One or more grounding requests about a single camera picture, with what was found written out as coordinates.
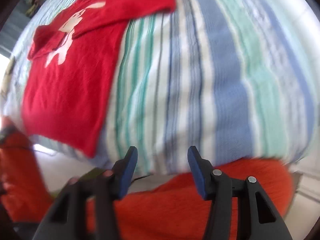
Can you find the orange fuzzy trousers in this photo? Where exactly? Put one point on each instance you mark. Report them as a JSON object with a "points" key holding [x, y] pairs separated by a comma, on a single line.
{"points": [[175, 210]]}

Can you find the orange fuzzy sleeve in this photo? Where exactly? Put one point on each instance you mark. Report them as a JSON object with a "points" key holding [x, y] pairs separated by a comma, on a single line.
{"points": [[23, 192]]}

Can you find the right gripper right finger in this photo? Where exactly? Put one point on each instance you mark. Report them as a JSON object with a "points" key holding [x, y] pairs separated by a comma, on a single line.
{"points": [[258, 218]]}

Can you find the striped blue green bedspread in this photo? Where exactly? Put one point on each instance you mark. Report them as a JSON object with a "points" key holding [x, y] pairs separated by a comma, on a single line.
{"points": [[231, 77]]}

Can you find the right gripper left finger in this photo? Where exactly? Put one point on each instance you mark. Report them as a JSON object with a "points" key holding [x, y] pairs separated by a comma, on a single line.
{"points": [[66, 218]]}

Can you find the red knit sweater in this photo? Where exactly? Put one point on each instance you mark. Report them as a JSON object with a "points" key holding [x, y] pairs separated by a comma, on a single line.
{"points": [[73, 61]]}

